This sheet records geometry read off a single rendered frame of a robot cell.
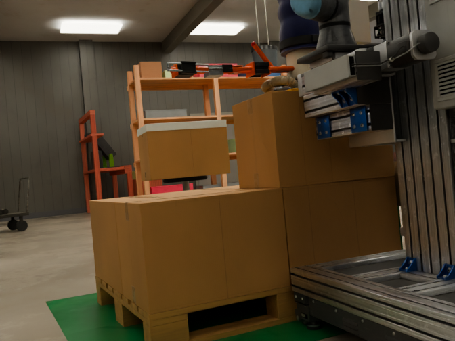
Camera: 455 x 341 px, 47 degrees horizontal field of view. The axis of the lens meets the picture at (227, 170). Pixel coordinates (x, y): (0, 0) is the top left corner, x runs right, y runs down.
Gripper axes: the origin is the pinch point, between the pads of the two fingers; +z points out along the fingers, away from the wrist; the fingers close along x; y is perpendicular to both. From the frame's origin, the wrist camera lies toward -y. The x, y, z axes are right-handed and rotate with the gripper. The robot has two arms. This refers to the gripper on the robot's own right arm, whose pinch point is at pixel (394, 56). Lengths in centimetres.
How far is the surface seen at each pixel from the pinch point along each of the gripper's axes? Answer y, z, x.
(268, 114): 60, 23, -10
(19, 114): 120, -112, -1060
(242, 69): 64, 2, -23
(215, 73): 76, 4, -23
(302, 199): 49, 60, -5
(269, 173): 59, 48, -14
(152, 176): 66, 46, -178
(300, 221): 51, 68, -5
